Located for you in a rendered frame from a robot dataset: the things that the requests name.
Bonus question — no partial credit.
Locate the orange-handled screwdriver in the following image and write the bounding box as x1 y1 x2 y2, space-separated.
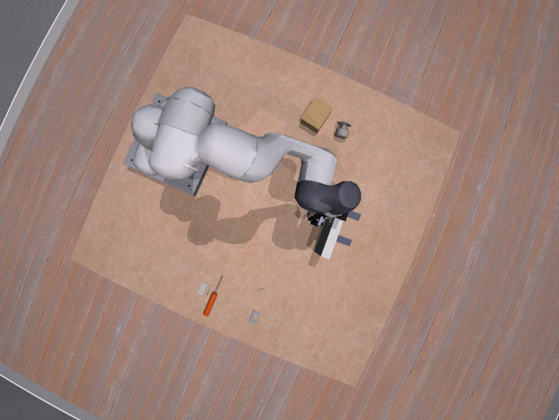
203 279 222 316

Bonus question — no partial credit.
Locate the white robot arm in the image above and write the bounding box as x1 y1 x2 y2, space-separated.
131 87 361 221

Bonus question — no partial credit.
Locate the tan cardboard box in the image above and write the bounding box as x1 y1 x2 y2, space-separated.
300 97 333 133

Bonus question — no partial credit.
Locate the grey door knob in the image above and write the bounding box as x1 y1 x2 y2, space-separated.
335 121 351 139
307 211 332 223

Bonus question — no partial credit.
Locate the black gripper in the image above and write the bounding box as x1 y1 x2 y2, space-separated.
308 213 329 226

